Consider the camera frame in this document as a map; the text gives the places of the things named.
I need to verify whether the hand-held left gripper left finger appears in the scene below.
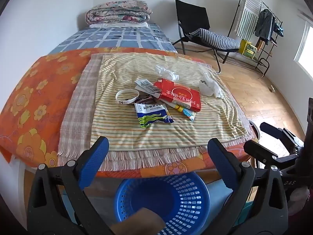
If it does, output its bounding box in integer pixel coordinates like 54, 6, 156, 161
27, 136, 115, 235

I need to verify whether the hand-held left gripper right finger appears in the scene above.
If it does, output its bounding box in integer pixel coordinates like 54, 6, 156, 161
207, 138, 289, 235

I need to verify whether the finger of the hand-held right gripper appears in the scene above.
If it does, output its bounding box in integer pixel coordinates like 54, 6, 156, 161
260, 122, 305, 150
243, 139, 281, 170

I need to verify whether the blue plastic basket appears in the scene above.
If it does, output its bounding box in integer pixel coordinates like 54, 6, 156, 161
114, 172, 211, 235

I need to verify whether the white wristband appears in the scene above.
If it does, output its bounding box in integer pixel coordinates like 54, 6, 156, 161
115, 89, 140, 105

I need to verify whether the white yellow red wrapper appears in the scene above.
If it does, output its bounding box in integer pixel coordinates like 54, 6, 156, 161
170, 101, 186, 112

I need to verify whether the blue green snack packet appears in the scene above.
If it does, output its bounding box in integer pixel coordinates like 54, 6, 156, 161
134, 103, 174, 128

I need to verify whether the white plastic bag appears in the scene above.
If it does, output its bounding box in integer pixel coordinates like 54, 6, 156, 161
199, 72, 224, 99

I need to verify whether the dark red wrapper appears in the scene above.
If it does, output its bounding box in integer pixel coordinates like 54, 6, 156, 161
136, 94, 157, 105

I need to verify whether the red cardboard box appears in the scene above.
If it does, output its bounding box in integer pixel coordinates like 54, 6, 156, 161
153, 78, 202, 112

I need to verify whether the white round object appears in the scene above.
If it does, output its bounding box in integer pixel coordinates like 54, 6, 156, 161
248, 120, 261, 142

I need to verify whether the yellow striped cloth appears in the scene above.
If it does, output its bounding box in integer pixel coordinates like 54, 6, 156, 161
89, 52, 255, 152

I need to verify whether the teal cloth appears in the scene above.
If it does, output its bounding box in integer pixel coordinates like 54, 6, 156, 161
233, 201, 255, 229

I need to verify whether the colourful patterned tube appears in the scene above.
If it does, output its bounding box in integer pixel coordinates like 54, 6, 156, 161
181, 106, 197, 122

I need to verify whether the plaid fringed cloth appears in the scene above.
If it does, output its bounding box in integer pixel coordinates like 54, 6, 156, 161
57, 53, 211, 172

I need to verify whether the black clothes rack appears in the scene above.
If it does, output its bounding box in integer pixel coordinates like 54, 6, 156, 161
221, 0, 285, 76

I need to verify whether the brown blurry object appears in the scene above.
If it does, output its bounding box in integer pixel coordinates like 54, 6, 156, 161
111, 208, 167, 235

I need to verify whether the yellow plastic crate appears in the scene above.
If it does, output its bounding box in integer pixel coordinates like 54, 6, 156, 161
238, 39, 258, 59

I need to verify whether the grey label packet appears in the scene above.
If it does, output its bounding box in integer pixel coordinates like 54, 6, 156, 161
134, 78, 159, 94

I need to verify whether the orange floral blanket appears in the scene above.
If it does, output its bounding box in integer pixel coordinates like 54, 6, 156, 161
0, 48, 260, 179

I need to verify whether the window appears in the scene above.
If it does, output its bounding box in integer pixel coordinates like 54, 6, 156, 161
293, 10, 313, 71

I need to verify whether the crumpled white tissue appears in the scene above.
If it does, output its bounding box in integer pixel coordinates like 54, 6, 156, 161
155, 65, 170, 76
166, 70, 180, 81

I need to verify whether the teal garment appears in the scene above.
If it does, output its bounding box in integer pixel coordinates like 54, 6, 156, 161
275, 22, 285, 38

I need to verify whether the dark grey jacket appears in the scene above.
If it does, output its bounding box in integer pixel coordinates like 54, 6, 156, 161
254, 9, 275, 42

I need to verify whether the striped chair cushion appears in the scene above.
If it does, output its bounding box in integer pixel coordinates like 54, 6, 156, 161
191, 28, 240, 51

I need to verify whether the blue checkered bedsheet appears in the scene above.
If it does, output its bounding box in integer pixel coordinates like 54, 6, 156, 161
46, 23, 178, 54

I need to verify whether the green striped towel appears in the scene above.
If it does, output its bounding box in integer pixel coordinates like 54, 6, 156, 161
233, 0, 263, 41

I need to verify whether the black folding chair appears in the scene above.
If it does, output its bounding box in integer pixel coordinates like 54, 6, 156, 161
175, 0, 241, 74

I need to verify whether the folded floral quilt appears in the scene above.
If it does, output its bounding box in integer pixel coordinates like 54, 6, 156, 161
85, 0, 152, 25

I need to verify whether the white bed frame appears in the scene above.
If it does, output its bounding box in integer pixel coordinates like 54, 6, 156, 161
11, 157, 37, 177

